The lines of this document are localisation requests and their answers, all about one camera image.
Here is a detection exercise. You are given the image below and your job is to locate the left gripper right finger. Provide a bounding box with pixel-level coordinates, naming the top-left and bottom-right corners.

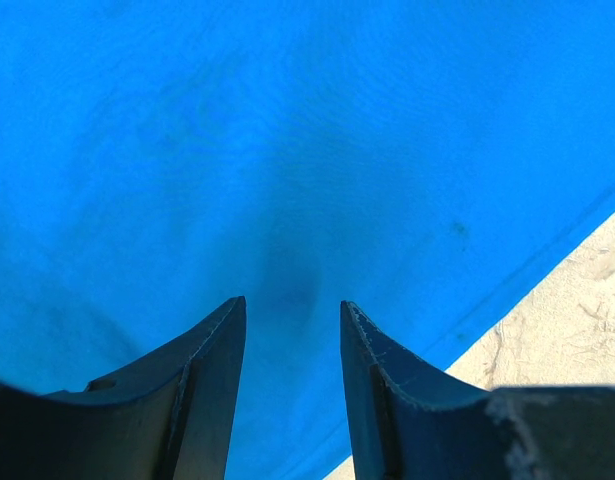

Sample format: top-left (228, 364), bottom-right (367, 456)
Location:
top-left (340, 301), bottom-right (615, 480)

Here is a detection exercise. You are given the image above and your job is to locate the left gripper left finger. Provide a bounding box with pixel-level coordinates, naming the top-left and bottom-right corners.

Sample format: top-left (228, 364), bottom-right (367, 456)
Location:
top-left (0, 297), bottom-right (246, 479)

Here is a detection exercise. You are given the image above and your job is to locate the blue garment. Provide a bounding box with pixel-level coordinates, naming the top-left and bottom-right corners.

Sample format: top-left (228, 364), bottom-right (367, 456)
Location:
top-left (0, 1), bottom-right (615, 479)

